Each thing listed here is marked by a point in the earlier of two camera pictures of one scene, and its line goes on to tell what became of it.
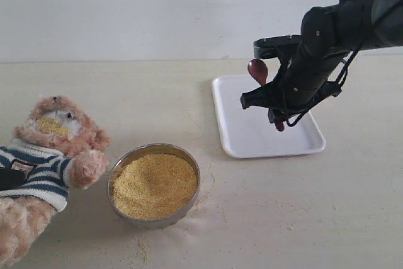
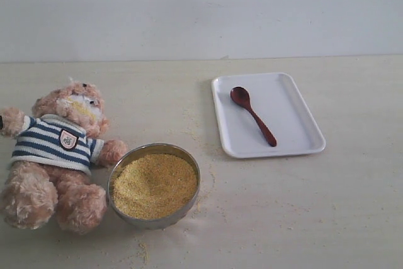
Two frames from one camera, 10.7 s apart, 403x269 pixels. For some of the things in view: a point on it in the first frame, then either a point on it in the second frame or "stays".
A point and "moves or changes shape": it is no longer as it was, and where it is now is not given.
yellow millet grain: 152,184 stays
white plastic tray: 248,131 stays
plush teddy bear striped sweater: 55,148 moves or changes shape
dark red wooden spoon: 258,68 to 242,97
